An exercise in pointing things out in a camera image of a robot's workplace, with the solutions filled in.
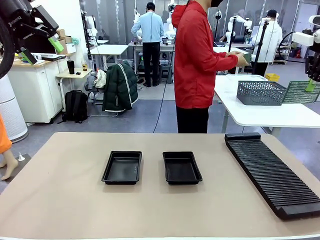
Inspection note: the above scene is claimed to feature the black tumbler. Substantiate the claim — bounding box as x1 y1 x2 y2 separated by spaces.
66 59 76 75

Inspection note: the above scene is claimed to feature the black backpack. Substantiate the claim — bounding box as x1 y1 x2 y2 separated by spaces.
57 89 89 124

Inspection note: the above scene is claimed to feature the orange cloth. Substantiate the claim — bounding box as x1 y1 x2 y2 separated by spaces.
0 113 13 155

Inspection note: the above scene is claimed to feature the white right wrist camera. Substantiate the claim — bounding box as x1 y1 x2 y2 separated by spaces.
291 31 315 47

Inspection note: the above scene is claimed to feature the white side table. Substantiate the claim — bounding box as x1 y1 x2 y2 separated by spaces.
214 74 320 138

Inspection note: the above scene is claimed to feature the white air purifier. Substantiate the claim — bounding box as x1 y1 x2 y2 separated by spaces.
0 74 29 144

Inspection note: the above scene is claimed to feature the person in red jacket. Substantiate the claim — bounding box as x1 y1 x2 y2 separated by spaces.
171 0 240 134

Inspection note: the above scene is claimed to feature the black tripod stand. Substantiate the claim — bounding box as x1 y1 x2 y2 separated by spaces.
225 16 239 75
251 19 271 76

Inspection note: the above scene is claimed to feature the white shallow tray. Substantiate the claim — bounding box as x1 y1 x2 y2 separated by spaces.
226 74 270 82

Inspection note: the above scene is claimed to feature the white background table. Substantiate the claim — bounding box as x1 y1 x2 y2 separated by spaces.
89 44 130 71

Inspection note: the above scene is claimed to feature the person's right hand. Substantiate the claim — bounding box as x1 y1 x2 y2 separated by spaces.
235 52 249 67

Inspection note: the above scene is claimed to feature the person in white top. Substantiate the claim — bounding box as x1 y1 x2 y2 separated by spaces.
251 9 284 77

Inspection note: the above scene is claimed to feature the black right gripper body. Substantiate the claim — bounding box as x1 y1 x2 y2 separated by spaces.
304 54 320 83

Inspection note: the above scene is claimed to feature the black hanging cable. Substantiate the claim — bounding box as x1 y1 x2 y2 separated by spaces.
152 44 177 134

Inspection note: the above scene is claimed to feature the black slotted board rack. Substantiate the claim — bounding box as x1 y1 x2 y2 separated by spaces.
224 132 320 221

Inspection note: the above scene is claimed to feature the black left arm cable sleeve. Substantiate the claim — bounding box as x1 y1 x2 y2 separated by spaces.
0 14 16 80

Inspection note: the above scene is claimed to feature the person's right forearm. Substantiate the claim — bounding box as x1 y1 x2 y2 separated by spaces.
214 53 239 70

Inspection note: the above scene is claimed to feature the dark green jacket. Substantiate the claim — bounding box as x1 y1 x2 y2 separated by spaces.
101 61 139 113

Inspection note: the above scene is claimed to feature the black computer monitor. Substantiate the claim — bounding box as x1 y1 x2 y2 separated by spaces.
23 31 57 55

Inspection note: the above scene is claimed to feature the grey mesh basket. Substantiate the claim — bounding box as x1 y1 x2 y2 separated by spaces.
236 80 288 107

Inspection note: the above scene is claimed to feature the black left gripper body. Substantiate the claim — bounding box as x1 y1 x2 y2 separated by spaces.
4 7 39 54

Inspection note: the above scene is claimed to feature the mannequin leg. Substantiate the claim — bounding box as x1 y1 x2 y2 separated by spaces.
0 149 20 181

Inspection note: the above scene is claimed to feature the small wooden side table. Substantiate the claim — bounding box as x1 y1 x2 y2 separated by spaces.
55 67 93 111

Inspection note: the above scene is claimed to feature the black ESD tray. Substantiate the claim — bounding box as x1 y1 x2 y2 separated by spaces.
101 150 143 186
162 151 203 186

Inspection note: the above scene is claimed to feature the person in light blue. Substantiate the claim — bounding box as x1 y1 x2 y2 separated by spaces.
131 1 166 88

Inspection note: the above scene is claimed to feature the white cloth bag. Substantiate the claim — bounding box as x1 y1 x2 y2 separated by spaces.
93 69 108 90

